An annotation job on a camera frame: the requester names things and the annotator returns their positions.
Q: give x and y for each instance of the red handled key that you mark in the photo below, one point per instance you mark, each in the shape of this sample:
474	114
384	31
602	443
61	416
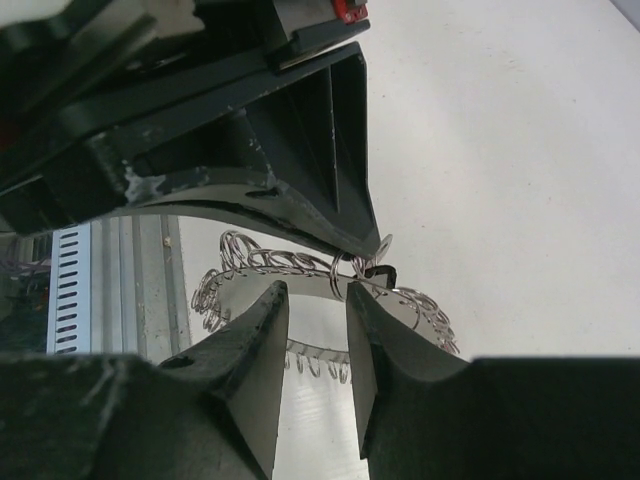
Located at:
383	248

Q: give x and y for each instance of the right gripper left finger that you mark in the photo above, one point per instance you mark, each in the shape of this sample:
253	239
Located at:
211	412

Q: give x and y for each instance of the white slotted cable duct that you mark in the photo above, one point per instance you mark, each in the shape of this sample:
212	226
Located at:
69	324

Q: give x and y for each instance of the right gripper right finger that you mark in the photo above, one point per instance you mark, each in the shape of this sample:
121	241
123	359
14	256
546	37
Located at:
422	413

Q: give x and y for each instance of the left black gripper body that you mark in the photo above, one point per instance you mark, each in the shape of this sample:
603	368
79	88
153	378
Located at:
252	113

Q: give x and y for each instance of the black white key tag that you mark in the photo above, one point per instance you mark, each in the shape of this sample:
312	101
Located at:
384	276

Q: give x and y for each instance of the metal disc with key rings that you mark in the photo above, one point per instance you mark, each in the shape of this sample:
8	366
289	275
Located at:
247	269

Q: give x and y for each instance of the aluminium mounting rail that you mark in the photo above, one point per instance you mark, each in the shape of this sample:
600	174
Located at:
138	296

